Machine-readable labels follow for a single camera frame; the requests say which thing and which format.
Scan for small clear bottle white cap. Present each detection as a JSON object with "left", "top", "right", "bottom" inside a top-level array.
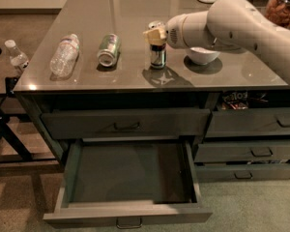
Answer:
[{"left": 5, "top": 40, "right": 29, "bottom": 75}]

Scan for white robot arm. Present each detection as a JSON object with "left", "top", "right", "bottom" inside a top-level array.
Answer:
[{"left": 143, "top": 0, "right": 290, "bottom": 87}]

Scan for bottom right drawer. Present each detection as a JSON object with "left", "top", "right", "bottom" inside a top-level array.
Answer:
[{"left": 195, "top": 164, "right": 290, "bottom": 182}]

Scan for open middle drawer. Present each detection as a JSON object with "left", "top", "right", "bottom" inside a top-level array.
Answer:
[{"left": 43, "top": 140, "right": 212, "bottom": 229}]

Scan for snack bags in drawer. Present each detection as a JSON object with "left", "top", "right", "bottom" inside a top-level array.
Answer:
[{"left": 221, "top": 91, "right": 248, "bottom": 110}]

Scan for white bowl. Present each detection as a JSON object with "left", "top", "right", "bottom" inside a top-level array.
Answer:
[{"left": 186, "top": 47, "right": 220, "bottom": 65}]

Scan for redbull can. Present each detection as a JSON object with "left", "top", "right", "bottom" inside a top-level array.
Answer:
[{"left": 147, "top": 20, "right": 168, "bottom": 71}]

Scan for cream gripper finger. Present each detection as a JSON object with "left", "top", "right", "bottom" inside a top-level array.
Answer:
[{"left": 143, "top": 27, "right": 167, "bottom": 45}]

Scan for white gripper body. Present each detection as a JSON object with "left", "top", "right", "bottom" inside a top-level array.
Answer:
[{"left": 165, "top": 14, "right": 187, "bottom": 49}]

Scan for green soda can lying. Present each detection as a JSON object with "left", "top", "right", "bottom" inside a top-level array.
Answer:
[{"left": 97, "top": 34, "right": 121, "bottom": 67}]

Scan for black side table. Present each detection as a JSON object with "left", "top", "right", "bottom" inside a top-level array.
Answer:
[{"left": 0, "top": 44, "right": 56, "bottom": 164}]

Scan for middle right drawer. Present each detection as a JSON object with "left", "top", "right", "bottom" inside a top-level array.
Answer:
[{"left": 194, "top": 140, "right": 290, "bottom": 162}]

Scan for clear plastic water bottle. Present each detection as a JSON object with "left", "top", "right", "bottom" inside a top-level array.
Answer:
[{"left": 49, "top": 34, "right": 79, "bottom": 77}]

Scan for top right drawer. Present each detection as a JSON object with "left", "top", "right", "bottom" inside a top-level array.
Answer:
[{"left": 206, "top": 107, "right": 290, "bottom": 138}]

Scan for top left drawer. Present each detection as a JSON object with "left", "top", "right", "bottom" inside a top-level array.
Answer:
[{"left": 41, "top": 107, "right": 210, "bottom": 139}]

